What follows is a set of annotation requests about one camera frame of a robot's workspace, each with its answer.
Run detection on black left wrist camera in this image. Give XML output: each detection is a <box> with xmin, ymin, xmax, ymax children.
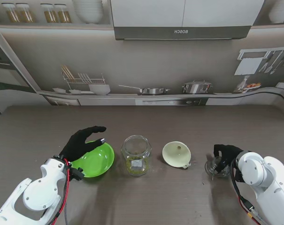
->
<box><xmin>70</xmin><ymin>167</ymin><xmax>84</xmax><ymax>181</ymax></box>

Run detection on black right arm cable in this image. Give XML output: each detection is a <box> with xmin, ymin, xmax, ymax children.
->
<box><xmin>230</xmin><ymin>161</ymin><xmax>262</xmax><ymax>225</ymax></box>

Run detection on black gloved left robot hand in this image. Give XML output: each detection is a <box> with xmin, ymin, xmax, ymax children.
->
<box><xmin>59</xmin><ymin>126</ymin><xmax>107</xmax><ymax>163</ymax></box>

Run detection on red left arm cable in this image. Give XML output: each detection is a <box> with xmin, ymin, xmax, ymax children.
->
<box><xmin>46</xmin><ymin>158</ymin><xmax>72</xmax><ymax>225</ymax></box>

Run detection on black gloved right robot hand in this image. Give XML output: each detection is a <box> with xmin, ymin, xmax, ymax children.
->
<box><xmin>213</xmin><ymin>144</ymin><xmax>245</xmax><ymax>173</ymax></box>

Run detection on mung beans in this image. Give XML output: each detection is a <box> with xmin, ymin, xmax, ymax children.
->
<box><xmin>124</xmin><ymin>156</ymin><xmax>149</xmax><ymax>176</ymax></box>

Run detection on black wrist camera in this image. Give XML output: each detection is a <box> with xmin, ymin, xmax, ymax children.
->
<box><xmin>70</xmin><ymin>167</ymin><xmax>84</xmax><ymax>181</ymax></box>
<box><xmin>234</xmin><ymin>167</ymin><xmax>245</xmax><ymax>183</ymax></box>

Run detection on cream plastic funnel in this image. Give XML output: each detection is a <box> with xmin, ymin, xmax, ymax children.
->
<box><xmin>162</xmin><ymin>141</ymin><xmax>192</xmax><ymax>169</ymax></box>

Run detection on grey braided cable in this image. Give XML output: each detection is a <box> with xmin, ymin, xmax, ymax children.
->
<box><xmin>61</xmin><ymin>201</ymin><xmax>69</xmax><ymax>225</ymax></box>

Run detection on clear glass jar lid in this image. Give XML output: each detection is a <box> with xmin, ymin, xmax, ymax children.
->
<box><xmin>204</xmin><ymin>156</ymin><xmax>232</xmax><ymax>179</ymax></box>

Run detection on clear glass jar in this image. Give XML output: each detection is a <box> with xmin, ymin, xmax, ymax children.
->
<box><xmin>121</xmin><ymin>135</ymin><xmax>153</xmax><ymax>177</ymax></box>

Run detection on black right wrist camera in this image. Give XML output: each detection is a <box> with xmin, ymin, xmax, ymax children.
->
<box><xmin>234</xmin><ymin>167</ymin><xmax>245</xmax><ymax>183</ymax></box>

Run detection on green plastic bowl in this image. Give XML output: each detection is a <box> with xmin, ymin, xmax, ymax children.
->
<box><xmin>70</xmin><ymin>140</ymin><xmax>115</xmax><ymax>178</ymax></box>

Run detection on printed kitchen backdrop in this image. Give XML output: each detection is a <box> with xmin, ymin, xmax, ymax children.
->
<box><xmin>0</xmin><ymin>0</ymin><xmax>284</xmax><ymax>115</ymax></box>

